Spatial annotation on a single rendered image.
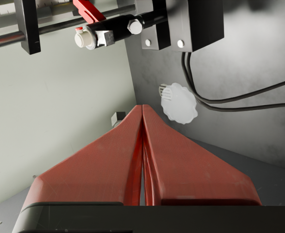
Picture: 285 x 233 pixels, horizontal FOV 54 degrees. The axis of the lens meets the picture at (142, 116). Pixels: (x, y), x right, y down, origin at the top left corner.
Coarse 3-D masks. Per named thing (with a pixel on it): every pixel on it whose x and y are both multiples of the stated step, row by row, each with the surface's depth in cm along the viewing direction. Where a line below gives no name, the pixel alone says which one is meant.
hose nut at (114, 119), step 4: (116, 112) 33; (120, 112) 33; (124, 112) 33; (112, 116) 33; (116, 116) 32; (120, 116) 32; (124, 116) 32; (112, 120) 33; (116, 120) 32; (120, 120) 32; (112, 124) 32
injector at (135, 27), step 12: (144, 12) 37; (156, 12) 38; (96, 24) 32; (108, 24) 32; (120, 24) 33; (132, 24) 32; (144, 24) 36; (96, 36) 32; (120, 36) 34; (96, 48) 33
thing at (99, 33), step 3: (96, 33) 31; (99, 33) 30; (99, 36) 31; (102, 36) 30; (99, 39) 31; (102, 39) 31; (99, 42) 31; (102, 42) 31; (114, 42) 30; (99, 45) 32
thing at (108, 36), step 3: (102, 33) 29; (105, 33) 29; (108, 33) 29; (111, 33) 29; (105, 36) 29; (108, 36) 29; (111, 36) 29; (105, 39) 29; (108, 39) 29; (111, 39) 29; (105, 42) 29; (108, 42) 29; (111, 42) 29; (105, 45) 29; (108, 45) 29
